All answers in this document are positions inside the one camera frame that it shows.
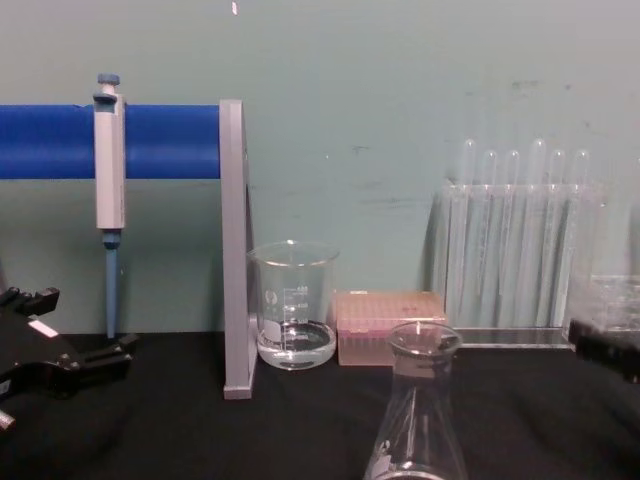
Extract clear glass conical flask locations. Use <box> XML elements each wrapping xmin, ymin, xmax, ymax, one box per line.
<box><xmin>360</xmin><ymin>321</ymin><xmax>469</xmax><ymax>480</ymax></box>

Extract clear acrylic tube rack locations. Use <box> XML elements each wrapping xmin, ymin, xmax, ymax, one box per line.
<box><xmin>431</xmin><ymin>182</ymin><xmax>610</xmax><ymax>350</ymax></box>

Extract grey stand upright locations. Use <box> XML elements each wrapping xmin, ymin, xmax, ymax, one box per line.
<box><xmin>218</xmin><ymin>98</ymin><xmax>258</xmax><ymax>402</ymax></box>

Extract black table cloth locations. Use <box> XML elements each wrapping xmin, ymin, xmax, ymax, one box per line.
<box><xmin>0</xmin><ymin>327</ymin><xmax>640</xmax><ymax>480</ymax></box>

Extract grey and blue pipette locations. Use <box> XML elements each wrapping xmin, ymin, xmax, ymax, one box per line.
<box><xmin>91</xmin><ymin>72</ymin><xmax>127</xmax><ymax>341</ymax></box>

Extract clear glass beaker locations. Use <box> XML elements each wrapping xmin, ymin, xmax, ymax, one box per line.
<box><xmin>246</xmin><ymin>239</ymin><xmax>342</xmax><ymax>372</ymax></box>

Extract clear test tube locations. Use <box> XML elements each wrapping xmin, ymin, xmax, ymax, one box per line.
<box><xmin>529</xmin><ymin>138</ymin><xmax>548</xmax><ymax>326</ymax></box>
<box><xmin>504</xmin><ymin>149</ymin><xmax>522</xmax><ymax>326</ymax></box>
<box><xmin>549</xmin><ymin>149</ymin><xmax>567</xmax><ymax>326</ymax></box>
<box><xmin>461</xmin><ymin>138</ymin><xmax>480</xmax><ymax>324</ymax></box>
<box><xmin>482</xmin><ymin>149</ymin><xmax>500</xmax><ymax>324</ymax></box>

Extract clear plastic container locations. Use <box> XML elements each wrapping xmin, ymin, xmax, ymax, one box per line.
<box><xmin>569</xmin><ymin>272</ymin><xmax>640</xmax><ymax>332</ymax></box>

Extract pink pipette tip box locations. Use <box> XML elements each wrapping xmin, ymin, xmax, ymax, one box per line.
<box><xmin>332</xmin><ymin>289</ymin><xmax>448</xmax><ymax>369</ymax></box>

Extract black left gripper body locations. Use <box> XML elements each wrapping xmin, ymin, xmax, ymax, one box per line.
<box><xmin>0</xmin><ymin>305</ymin><xmax>68</xmax><ymax>397</ymax></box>

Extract blue stand crossbar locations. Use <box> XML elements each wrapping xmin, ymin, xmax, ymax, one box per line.
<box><xmin>0</xmin><ymin>102</ymin><xmax>223</xmax><ymax>181</ymax></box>

